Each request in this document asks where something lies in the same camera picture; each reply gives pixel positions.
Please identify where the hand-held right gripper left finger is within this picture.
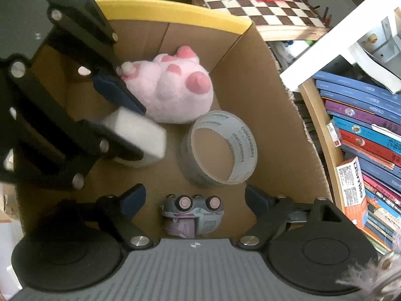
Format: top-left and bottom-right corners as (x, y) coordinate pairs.
(38, 183), (154, 251)

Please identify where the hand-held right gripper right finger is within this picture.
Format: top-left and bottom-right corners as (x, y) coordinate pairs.
(236, 185), (345, 251)

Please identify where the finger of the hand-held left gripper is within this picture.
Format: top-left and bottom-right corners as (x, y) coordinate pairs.
(0, 53), (146, 192)
(34, 0), (147, 115)

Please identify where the white eraser block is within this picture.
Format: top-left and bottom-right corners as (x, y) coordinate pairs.
(102, 107), (167, 159)

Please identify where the clear packing tape roll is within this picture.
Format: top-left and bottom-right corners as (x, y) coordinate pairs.
(179, 110), (258, 189)

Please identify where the grey toy car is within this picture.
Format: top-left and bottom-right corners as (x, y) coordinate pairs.
(160, 193), (225, 238)

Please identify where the pink plush pig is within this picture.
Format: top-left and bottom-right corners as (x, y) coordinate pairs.
(121, 45), (214, 124)

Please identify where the yellow cardboard box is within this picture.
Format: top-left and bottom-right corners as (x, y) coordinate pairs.
(14, 0), (334, 248)

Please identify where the orange box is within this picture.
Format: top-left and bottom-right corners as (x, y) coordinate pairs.
(336, 156), (369, 229)

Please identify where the row of colourful books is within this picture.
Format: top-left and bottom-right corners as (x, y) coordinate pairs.
(312, 70), (401, 255)

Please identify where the lilac fuzzy cloth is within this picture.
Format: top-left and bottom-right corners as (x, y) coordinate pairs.
(335, 249), (401, 301)

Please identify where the wooden chessboard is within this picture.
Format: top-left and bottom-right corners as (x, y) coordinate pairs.
(191, 0), (330, 42)

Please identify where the white shelf unit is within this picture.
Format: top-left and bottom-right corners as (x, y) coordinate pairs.
(279, 0), (401, 94)

